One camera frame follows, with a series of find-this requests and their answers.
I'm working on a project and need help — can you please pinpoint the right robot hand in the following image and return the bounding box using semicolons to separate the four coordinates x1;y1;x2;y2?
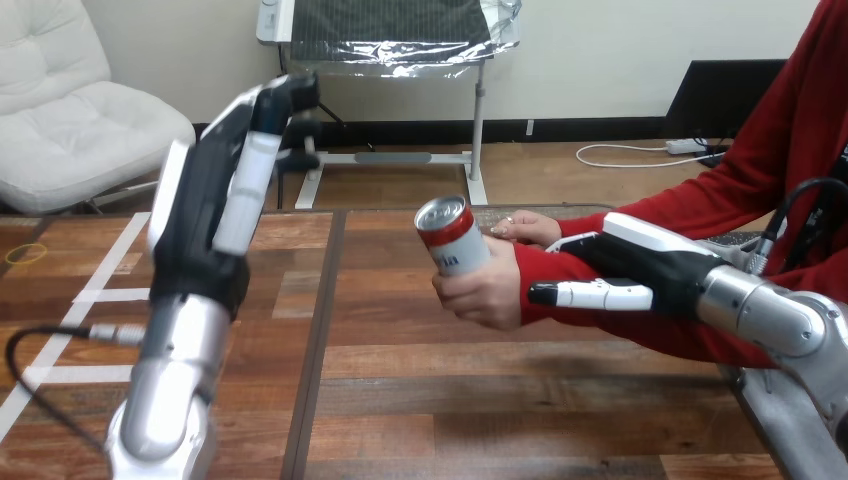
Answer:
527;211;731;315

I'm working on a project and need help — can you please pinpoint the person's hand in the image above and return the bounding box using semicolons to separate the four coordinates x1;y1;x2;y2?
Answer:
489;209;564;250
431;234;525;333

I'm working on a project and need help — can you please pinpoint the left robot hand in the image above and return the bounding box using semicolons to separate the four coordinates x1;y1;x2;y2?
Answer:
146;71;325;321

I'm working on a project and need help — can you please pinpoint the red and white drink can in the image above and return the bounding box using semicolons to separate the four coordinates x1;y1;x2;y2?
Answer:
413;193;493;279

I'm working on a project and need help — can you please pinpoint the person's forearm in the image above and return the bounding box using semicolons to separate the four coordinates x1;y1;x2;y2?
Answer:
556;142;776;244
513;241;783;371

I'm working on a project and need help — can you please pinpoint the person's body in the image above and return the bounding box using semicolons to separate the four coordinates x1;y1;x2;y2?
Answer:
722;0;848;299

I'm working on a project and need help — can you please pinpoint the white power strip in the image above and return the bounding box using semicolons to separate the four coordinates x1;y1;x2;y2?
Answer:
665;137;708;158

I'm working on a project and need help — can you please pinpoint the white cushioned chair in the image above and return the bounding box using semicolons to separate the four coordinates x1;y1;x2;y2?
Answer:
0;0;197;217

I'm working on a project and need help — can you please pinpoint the dark screen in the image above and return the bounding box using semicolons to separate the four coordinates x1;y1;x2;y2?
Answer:
663;58;789;141

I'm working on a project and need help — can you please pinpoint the foil sheet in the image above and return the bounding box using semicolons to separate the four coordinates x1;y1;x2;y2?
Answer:
288;0;523;80

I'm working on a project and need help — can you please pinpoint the tangle of cables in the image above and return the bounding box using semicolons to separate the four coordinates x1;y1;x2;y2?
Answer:
574;137;734;171

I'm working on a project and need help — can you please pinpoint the black cable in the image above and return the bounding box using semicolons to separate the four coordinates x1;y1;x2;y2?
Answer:
4;322;146;462
747;176;848;275

